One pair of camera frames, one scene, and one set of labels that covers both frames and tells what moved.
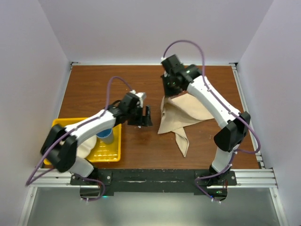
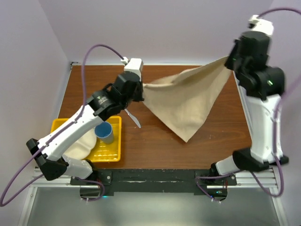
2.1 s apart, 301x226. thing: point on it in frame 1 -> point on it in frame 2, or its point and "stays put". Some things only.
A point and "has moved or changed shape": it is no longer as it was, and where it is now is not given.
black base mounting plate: [156, 180] stays put
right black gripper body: [168, 82] -> [234, 61]
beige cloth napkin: [178, 111] has moved or changed shape
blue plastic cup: [106, 136] stays put
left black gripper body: [132, 114] -> [138, 97]
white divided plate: [83, 149] stays put
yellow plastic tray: [103, 152] stays put
